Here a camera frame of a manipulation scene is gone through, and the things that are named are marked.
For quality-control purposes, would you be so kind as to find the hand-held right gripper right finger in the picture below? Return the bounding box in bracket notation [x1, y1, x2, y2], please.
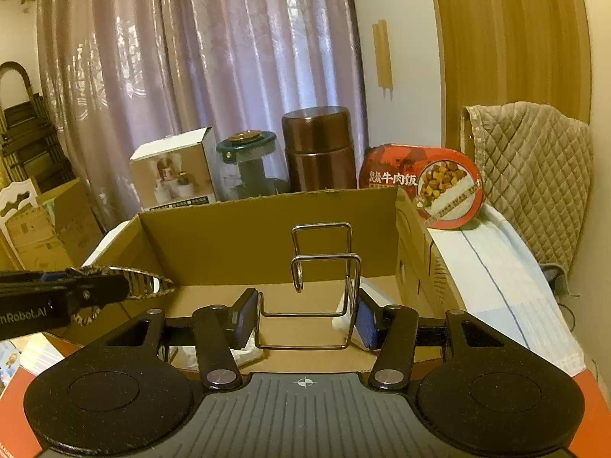
[356, 289, 507, 390]

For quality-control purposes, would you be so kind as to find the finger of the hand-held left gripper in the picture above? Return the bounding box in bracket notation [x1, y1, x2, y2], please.
[0, 271, 68, 292]
[64, 274, 131, 307]

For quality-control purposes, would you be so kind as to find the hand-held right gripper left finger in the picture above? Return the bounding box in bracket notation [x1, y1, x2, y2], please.
[105, 287, 263, 392]

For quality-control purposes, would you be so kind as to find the metal wire rack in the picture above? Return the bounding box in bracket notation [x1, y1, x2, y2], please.
[255, 222, 362, 350]

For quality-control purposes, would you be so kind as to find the cardboard box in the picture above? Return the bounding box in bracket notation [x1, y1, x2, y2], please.
[79, 187, 471, 377]

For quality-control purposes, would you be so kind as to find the large printed cardboard carton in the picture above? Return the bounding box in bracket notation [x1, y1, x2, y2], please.
[7, 176, 103, 273]

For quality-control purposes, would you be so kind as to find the white scalloped board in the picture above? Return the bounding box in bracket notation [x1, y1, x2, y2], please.
[0, 179, 39, 223]

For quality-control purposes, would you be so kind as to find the dark wooden rack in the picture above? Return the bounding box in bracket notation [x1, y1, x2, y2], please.
[0, 61, 72, 192]

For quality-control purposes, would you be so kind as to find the white product box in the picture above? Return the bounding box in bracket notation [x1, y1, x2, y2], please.
[129, 127, 220, 211]

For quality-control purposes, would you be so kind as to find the glass jar with green lid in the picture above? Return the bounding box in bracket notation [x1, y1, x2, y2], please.
[216, 130, 289, 200]

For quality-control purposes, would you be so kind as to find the red instant meal bowl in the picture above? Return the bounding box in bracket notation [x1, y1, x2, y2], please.
[358, 143, 487, 232]

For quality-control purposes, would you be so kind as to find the brown metal thermos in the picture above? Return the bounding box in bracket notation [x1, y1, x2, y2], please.
[281, 106, 359, 194]

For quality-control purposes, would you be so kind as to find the beige quilted chair cover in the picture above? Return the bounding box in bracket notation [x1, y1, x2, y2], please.
[461, 102, 595, 268]

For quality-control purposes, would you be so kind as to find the red printed mat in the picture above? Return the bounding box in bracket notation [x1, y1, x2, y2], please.
[0, 358, 611, 458]

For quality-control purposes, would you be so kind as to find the mauve curtain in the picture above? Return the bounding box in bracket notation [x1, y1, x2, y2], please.
[38, 0, 368, 230]

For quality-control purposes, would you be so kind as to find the wooden door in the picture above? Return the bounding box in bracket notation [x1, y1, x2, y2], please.
[427, 0, 593, 129]

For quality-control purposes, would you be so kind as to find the black cable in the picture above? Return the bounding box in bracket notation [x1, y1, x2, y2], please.
[544, 262, 580, 330]

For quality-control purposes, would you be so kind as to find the wooden wall hanging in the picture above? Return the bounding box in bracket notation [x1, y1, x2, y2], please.
[372, 19, 394, 101]

